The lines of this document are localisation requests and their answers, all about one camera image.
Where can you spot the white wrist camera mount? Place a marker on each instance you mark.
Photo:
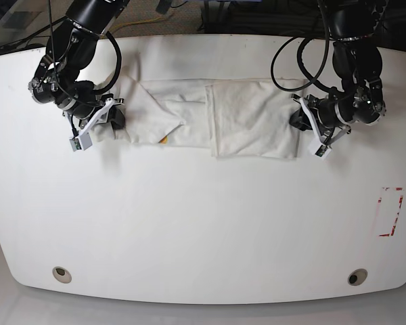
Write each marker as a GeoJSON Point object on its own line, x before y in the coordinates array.
{"type": "Point", "coordinates": [81, 140]}
{"type": "Point", "coordinates": [321, 145]}

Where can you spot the table grommet hole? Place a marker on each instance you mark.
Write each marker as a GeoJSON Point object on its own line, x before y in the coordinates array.
{"type": "Point", "coordinates": [357, 277]}
{"type": "Point", "coordinates": [62, 275]}

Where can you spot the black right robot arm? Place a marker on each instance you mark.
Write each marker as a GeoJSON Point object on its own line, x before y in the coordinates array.
{"type": "Point", "coordinates": [70, 49]}

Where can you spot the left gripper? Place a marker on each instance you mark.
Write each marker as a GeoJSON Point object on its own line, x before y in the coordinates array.
{"type": "Point", "coordinates": [328, 113]}

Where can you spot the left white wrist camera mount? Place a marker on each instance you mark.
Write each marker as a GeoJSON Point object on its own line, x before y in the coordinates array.
{"type": "Point", "coordinates": [321, 145]}

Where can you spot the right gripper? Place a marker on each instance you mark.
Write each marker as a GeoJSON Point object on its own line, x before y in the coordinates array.
{"type": "Point", "coordinates": [116, 117]}

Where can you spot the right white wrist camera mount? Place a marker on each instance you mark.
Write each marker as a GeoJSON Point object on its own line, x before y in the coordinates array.
{"type": "Point", "coordinates": [81, 140]}

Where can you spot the red tape rectangle marker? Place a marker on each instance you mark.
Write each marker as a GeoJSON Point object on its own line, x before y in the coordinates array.
{"type": "Point", "coordinates": [388, 211]}

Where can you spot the left table grommet hole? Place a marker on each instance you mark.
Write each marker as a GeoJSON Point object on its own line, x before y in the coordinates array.
{"type": "Point", "coordinates": [62, 275]}

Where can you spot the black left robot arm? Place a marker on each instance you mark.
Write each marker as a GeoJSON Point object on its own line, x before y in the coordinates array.
{"type": "Point", "coordinates": [358, 64]}

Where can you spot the right table grommet hole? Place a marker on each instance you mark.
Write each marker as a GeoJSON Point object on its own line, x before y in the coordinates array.
{"type": "Point", "coordinates": [357, 277]}

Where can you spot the white printed T-shirt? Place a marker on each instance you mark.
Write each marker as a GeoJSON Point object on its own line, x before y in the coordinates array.
{"type": "Point", "coordinates": [244, 117]}

